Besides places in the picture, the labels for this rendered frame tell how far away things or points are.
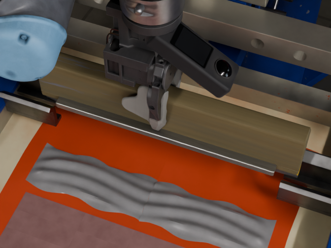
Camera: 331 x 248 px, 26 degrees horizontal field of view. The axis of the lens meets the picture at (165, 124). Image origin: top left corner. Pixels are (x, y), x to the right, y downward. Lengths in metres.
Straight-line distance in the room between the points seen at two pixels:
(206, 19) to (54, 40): 0.51
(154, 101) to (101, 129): 0.23
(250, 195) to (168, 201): 0.12
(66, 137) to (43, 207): 0.12
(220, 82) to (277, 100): 0.27
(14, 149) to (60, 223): 0.15
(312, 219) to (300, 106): 0.18
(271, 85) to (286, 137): 0.22
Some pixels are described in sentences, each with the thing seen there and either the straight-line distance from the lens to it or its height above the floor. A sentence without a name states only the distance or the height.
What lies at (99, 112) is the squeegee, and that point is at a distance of 1.01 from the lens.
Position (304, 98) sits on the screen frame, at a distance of 1.11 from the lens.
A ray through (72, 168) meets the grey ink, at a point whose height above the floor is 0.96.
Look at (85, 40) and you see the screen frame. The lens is 1.17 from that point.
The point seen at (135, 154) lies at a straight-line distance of 1.07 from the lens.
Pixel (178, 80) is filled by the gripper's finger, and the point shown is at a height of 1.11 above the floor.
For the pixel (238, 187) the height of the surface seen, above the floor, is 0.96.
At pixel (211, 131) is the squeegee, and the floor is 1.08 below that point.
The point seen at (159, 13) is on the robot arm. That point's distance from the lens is 0.79.
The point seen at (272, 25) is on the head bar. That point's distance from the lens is 1.13.
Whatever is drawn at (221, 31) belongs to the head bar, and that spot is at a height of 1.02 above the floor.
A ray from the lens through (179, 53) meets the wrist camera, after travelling 0.84.
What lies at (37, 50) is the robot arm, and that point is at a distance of 0.64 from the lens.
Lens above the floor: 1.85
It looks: 54 degrees down
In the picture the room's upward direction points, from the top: straight up
